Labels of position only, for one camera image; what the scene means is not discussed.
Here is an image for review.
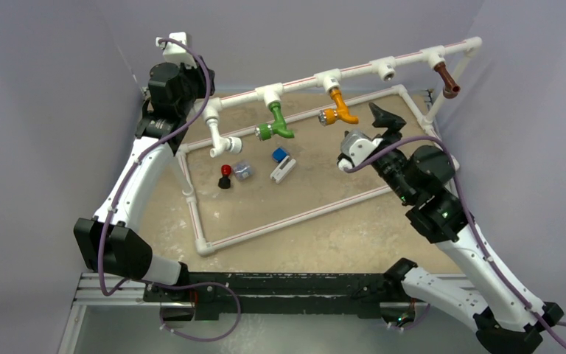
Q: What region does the orange plastic faucet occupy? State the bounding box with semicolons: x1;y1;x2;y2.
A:
318;88;359;126

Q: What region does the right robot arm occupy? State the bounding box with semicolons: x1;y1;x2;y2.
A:
368;104;564;353

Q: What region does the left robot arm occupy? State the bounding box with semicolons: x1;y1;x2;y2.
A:
74;63;215;302

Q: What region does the brown plastic faucet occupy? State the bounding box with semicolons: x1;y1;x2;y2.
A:
433;61;461;100

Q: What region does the white plastic faucet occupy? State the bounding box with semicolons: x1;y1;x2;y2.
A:
203;108;243;158

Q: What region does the green plastic faucet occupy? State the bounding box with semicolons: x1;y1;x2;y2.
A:
254;101;295;141

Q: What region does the clear plastic small box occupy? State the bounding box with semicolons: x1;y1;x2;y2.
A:
231;160;254;181

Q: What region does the red and black knob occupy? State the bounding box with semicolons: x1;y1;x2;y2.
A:
217;164;232;190

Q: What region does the white plastic clip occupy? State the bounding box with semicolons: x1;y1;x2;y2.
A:
270;156;297;184

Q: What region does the blue small block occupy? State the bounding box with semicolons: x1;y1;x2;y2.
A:
271;147;289;164

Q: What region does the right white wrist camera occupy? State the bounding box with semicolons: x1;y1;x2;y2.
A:
337;129;383;172

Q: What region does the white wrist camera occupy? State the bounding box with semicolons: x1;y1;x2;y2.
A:
337;129;383;172
156;32;198;69

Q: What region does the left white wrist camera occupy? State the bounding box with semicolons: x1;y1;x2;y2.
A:
156;32;198;69

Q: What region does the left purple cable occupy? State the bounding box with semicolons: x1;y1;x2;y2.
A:
97;38;215;297

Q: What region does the white PVC pipe frame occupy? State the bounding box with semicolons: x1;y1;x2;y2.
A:
177;37;483;257

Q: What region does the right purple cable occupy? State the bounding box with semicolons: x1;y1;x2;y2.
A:
343;136;566;354

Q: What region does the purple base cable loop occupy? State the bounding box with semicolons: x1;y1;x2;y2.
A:
159;285;244;344

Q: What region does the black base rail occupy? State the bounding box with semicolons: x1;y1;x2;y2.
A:
144;271;422;321

